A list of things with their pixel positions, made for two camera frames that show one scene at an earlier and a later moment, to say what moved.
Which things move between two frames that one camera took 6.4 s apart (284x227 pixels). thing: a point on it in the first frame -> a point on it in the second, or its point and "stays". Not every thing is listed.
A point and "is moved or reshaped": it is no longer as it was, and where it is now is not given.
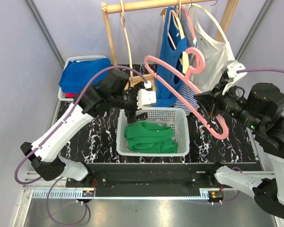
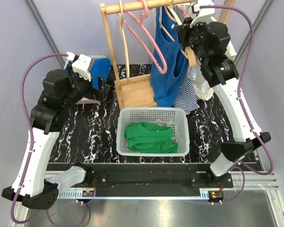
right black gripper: (215, 96) -> (185, 30)
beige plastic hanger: (126, 32) is moved or reshaped
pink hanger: (195, 62) -> (141, 21)
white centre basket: (176, 118) stays
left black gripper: (131, 114) -> (100, 94)
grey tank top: (161, 123) stays
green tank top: (149, 137) stays
